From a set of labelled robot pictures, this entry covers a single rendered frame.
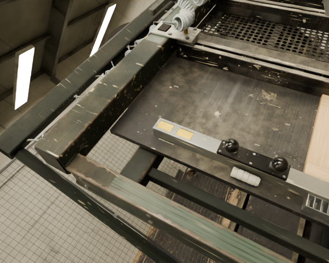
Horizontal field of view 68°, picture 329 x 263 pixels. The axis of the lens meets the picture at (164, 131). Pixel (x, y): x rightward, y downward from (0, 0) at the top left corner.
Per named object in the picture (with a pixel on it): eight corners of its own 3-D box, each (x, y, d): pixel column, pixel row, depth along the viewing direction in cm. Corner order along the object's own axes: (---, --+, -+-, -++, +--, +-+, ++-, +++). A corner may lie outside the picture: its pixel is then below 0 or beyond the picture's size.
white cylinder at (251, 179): (229, 177, 72) (256, 189, 69) (231, 172, 70) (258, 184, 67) (232, 169, 73) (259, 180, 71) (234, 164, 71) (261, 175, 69)
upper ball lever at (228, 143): (236, 158, 72) (235, 155, 59) (223, 154, 73) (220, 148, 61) (241, 147, 72) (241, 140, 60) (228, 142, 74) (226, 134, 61)
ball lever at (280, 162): (278, 176, 68) (286, 175, 55) (264, 170, 69) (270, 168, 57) (283, 163, 68) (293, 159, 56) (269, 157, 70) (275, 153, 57)
